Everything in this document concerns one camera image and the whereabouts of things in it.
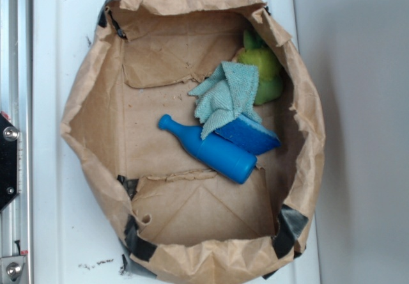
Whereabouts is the aluminium frame rail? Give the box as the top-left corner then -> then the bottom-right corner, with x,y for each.
1,0 -> 33,283

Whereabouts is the light blue microfiber cloth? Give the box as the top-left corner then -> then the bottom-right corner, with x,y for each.
188,61 -> 262,139

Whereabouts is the blue sponge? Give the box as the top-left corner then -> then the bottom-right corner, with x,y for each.
215,114 -> 281,155

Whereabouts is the green plush toy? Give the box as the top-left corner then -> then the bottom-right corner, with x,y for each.
237,29 -> 284,106

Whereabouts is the brown paper bag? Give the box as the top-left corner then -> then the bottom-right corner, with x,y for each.
61,0 -> 325,283

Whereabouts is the blue plastic bottle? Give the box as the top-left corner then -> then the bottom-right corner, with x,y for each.
158,114 -> 257,184

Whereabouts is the black mounting bracket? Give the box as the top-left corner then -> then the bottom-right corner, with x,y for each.
0,113 -> 19,212

